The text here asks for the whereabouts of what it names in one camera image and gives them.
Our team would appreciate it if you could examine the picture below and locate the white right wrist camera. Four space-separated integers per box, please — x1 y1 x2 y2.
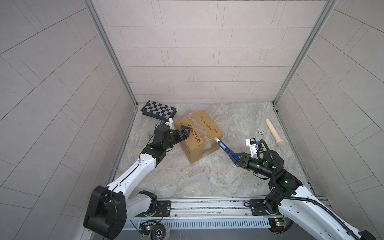
246 138 259 158

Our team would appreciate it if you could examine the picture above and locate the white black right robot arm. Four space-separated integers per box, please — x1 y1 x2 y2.
226 150 375 240

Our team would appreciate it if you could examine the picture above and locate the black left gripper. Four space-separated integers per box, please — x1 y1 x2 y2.
160 127 191 152

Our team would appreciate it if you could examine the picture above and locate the black white chessboard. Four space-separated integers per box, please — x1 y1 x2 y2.
141 101 177 121

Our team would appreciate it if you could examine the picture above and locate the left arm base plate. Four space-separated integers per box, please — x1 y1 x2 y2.
136 200 172 218

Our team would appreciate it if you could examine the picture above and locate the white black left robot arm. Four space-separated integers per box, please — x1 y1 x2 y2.
83 124 191 240

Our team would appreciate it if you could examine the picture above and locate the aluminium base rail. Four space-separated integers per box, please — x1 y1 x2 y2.
83 196 338 240

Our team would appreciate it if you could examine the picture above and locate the cream plastic handle tool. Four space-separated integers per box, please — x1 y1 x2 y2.
266 119 286 149

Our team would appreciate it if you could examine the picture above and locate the brown cardboard express box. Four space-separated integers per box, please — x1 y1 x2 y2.
175 110 224 164

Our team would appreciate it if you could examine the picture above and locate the aluminium corner post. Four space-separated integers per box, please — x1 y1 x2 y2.
83 0 138 108
273 0 338 108

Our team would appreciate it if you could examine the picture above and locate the aluminium corner post right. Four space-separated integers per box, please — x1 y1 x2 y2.
273 0 338 108

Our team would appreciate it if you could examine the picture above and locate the green circuit board right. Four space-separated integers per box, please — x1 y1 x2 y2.
268 218 286 233

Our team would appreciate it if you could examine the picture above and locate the blue box cutter knife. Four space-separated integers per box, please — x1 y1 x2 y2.
214 137 240 166

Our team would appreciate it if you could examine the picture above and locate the clear packing tape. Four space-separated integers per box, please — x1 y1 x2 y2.
187 114 213 151

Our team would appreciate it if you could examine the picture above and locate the aluminium corner post left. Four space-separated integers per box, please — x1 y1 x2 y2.
83 0 138 108

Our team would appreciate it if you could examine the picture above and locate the round black speaker device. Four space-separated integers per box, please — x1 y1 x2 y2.
139 221 171 240

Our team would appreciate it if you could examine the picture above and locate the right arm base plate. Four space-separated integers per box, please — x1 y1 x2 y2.
244 199 282 216

